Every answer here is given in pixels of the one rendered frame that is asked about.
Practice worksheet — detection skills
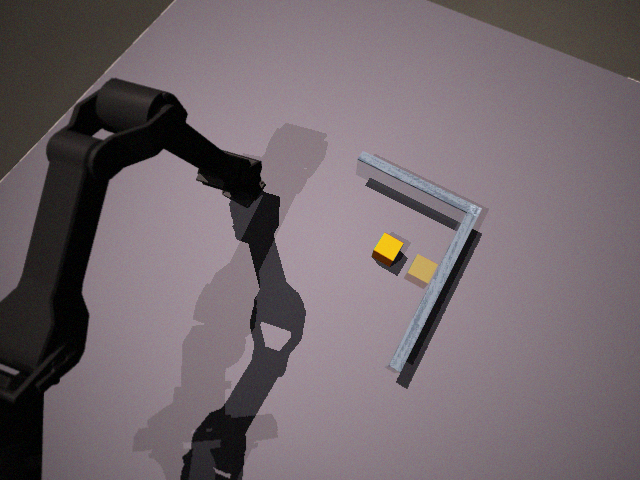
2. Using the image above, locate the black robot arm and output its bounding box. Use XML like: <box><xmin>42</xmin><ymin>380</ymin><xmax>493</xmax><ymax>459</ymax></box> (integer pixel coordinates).
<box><xmin>0</xmin><ymin>78</ymin><xmax>265</xmax><ymax>451</ymax></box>

